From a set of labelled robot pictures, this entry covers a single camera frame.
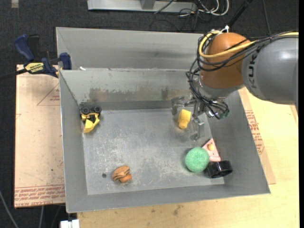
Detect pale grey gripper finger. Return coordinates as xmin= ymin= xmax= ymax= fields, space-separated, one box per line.
xmin=171 ymin=95 xmax=190 ymax=115
xmin=190 ymin=118 xmax=206 ymax=142

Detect yellow toy block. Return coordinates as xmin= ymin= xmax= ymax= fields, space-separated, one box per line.
xmin=178 ymin=109 xmax=192 ymax=130

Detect pink triangular toy piece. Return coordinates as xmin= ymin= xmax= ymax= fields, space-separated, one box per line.
xmin=202 ymin=138 xmax=222 ymax=162

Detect green fuzzy ball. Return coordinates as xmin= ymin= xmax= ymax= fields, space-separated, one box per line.
xmin=184 ymin=147 xmax=210 ymax=173

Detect grey metal bin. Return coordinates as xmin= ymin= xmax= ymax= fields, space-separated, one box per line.
xmin=56 ymin=27 xmax=271 ymax=214

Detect yellow toy truck black wheels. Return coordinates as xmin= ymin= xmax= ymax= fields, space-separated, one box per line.
xmin=79 ymin=105 xmax=103 ymax=134

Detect orange brown striped toy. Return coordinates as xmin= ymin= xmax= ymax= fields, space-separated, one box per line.
xmin=111 ymin=165 xmax=133 ymax=183

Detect brown cardboard board red print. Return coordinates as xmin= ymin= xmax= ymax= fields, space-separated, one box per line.
xmin=14 ymin=64 xmax=277 ymax=209

